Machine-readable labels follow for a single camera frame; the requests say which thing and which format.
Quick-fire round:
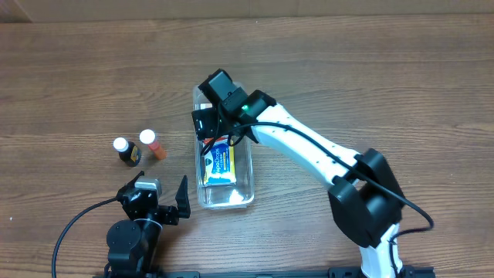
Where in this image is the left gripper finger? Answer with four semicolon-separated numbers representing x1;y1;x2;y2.
124;171;144;189
175;175;191;219

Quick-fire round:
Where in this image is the red white medicine box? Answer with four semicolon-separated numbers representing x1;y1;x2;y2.
202;136;228;146

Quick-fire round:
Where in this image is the blue yellow lozenge box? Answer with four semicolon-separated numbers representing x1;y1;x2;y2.
203;144;236;186

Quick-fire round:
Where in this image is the white blue plaster box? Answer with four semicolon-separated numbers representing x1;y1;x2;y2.
199;103;212;110

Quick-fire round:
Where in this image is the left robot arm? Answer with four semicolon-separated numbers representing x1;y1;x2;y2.
104;172;191;277

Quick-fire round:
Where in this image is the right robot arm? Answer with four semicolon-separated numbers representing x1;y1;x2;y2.
192;69;414;277

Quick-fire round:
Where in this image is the clear plastic container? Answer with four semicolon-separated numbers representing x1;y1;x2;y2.
192;86;255;209

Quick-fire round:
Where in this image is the dark syrup bottle white cap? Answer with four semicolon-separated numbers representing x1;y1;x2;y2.
113;137;141;167

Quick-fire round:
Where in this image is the orange tablet tube white cap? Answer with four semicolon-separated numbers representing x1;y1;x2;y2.
139;129;167;160

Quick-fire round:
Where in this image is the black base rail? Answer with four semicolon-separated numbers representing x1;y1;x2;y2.
92;266;437;278

